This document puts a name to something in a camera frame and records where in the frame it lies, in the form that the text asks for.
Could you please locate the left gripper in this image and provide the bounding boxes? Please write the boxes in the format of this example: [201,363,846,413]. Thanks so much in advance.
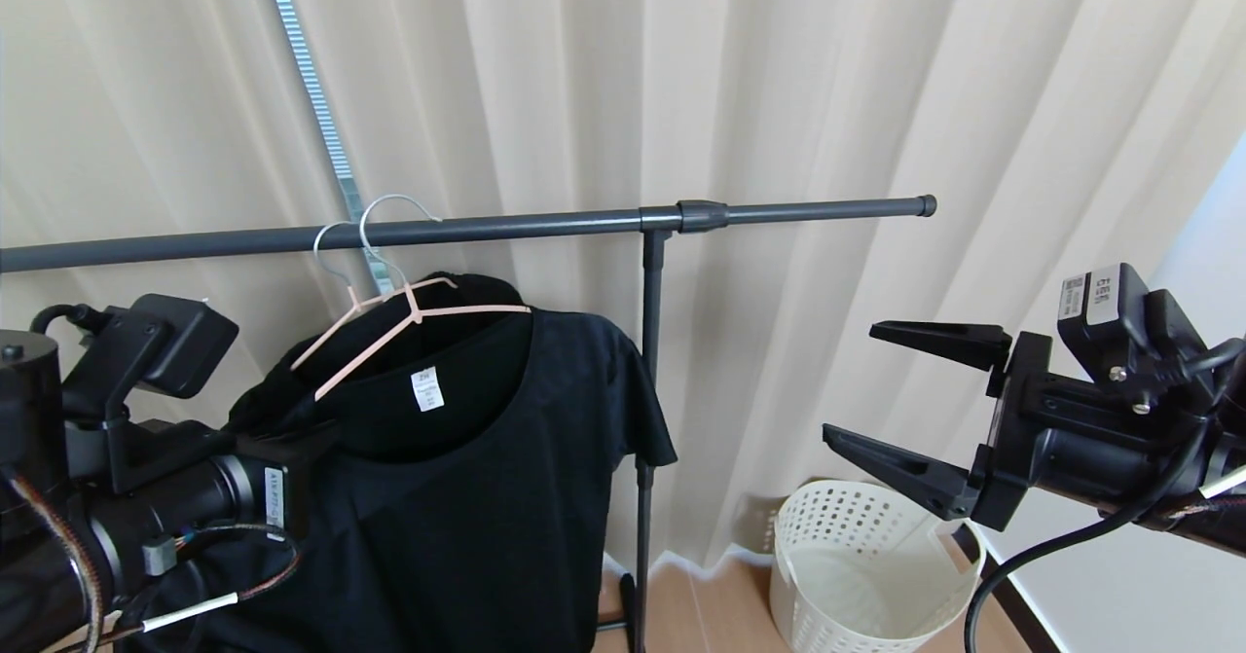
[83,417,317,596]

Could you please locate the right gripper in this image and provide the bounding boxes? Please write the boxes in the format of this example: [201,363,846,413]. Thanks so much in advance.
[822,320,1223,533]

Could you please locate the pink clothes hanger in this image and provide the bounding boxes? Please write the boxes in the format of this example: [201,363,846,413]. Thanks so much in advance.
[311,194,532,403]
[290,223,460,374]

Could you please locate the black garment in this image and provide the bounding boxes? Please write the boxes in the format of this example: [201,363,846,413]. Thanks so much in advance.
[226,272,529,440]
[127,306,679,653]

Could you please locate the white laundry basket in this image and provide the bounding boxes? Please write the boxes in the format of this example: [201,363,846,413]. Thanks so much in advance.
[769,480,989,653]

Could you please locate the black clothes rack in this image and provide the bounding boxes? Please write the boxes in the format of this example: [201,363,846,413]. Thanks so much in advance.
[0,195,938,653]

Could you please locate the beige curtain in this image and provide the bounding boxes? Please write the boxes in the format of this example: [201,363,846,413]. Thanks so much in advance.
[0,0,1246,625]

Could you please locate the black cable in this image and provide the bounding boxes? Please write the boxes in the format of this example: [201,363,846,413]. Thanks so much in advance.
[962,337,1246,653]
[29,303,110,338]

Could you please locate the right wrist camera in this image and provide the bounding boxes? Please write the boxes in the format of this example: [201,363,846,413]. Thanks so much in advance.
[1056,263,1223,416]

